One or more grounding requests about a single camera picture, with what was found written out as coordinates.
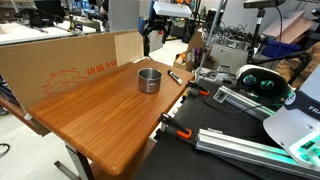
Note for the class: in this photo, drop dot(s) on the black white dry-erase marker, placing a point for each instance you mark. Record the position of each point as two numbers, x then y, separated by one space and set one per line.
174 77

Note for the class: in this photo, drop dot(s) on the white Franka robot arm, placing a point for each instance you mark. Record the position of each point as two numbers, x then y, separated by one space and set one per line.
293 126

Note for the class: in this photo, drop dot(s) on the small stainless steel pot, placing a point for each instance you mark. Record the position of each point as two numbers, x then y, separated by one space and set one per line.
150 83

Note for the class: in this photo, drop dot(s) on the small open cardboard box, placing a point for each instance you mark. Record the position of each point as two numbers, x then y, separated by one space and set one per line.
182 61

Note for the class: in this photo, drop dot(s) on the black perforated breadboard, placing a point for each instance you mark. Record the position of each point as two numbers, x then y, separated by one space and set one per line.
213 116

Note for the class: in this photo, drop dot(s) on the black background robot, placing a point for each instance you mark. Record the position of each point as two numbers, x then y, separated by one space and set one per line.
155 28

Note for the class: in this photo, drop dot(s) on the silver metal pole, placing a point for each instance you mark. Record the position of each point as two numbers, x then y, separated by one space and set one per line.
210 40

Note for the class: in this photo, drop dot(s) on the white equipment crate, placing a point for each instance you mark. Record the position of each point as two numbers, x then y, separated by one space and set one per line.
230 58

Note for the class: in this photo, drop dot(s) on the white light panel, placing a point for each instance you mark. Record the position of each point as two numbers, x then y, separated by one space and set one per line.
171 8

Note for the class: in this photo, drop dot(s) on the grey panel board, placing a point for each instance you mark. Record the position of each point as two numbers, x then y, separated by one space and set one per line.
123 15

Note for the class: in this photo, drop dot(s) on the white VR headset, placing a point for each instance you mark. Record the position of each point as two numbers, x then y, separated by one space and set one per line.
253 71

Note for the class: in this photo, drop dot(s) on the large flat cardboard box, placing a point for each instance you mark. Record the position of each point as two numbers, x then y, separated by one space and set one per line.
50 63

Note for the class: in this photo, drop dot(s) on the blue plastic bin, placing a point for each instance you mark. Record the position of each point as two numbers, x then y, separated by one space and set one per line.
280 48

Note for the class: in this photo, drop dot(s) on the black monitor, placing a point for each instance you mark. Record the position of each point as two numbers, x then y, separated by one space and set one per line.
50 8

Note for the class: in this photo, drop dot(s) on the low wooden table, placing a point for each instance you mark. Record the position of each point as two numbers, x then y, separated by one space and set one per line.
20 115

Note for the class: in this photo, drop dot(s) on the loose cardboard sheet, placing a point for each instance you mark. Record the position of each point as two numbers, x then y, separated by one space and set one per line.
290 25

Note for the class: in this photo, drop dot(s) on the white workbench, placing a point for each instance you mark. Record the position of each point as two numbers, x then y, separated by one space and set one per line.
20 33

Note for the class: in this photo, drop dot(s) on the person in brown jacket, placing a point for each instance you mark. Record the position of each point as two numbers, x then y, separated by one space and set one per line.
310 56

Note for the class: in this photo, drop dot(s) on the silver corner bracket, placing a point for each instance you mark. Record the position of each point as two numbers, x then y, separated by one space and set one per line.
220 95

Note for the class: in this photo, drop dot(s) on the aluminium extrusion rail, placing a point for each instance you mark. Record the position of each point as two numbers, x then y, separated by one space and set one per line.
246 105
240 150

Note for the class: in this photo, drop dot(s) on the grey metal table frame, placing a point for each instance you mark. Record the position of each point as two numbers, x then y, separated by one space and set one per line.
80 163

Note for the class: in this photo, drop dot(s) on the black camera stand pole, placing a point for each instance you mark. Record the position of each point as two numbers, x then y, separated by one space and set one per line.
256 36

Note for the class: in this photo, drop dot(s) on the black camera on stand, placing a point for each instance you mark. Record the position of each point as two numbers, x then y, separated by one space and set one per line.
263 3

